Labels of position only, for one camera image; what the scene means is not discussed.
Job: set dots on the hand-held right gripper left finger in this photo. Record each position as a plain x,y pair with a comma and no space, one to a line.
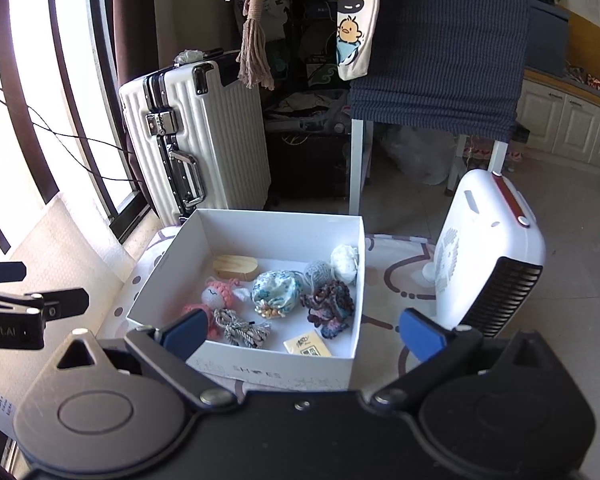
182,334

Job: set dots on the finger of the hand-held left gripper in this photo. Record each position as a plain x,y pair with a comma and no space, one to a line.
65,302
2,271

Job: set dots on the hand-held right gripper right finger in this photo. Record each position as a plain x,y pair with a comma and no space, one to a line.
422,337

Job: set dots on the pink crochet doll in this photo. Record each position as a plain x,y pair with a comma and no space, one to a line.
220,297

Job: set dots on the oval wooden block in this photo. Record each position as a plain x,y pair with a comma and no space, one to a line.
235,266

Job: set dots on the dark crochet yarn piece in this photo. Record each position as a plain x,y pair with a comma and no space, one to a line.
330,307

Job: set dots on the white shoe box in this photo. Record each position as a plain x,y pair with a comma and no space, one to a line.
280,370

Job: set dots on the white yarn ball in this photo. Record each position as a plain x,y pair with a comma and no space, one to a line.
345,260

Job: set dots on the yellow tissue packet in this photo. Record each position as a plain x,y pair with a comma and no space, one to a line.
306,345

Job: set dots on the grey crochet doll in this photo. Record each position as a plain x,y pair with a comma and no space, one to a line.
317,272

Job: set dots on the white electric heater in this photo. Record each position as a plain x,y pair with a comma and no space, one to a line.
480,245

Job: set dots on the clear plastic bag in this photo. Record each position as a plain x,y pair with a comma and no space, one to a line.
420,157

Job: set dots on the white ribbed suitcase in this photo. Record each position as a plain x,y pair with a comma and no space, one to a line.
220,135

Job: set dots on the cream cabinets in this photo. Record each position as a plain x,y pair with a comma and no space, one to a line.
565,120

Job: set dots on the navy knitted blanket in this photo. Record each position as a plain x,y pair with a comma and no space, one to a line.
445,45

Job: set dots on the beige macrame tassel hanging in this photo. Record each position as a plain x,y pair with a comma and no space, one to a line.
255,35

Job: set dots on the cartoon print tote bag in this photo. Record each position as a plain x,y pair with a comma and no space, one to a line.
357,25

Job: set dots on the dark grey storage box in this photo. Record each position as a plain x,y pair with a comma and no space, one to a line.
547,40

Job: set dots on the white table frame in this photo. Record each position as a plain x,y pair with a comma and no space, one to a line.
358,160

